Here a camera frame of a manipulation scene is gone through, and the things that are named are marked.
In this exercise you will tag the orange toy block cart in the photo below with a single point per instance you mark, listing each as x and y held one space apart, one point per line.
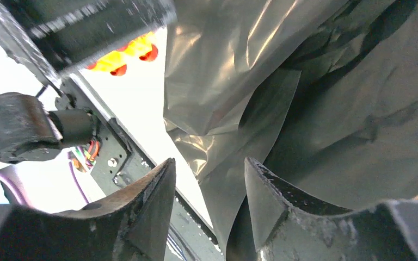
142 48

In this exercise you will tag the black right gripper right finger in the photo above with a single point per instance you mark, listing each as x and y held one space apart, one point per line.
290 224

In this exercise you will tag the black wrapping paper sheet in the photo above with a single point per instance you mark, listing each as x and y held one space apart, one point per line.
324 94

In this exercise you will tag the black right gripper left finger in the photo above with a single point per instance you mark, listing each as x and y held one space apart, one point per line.
129 224

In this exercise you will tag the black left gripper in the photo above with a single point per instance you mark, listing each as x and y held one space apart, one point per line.
54 39

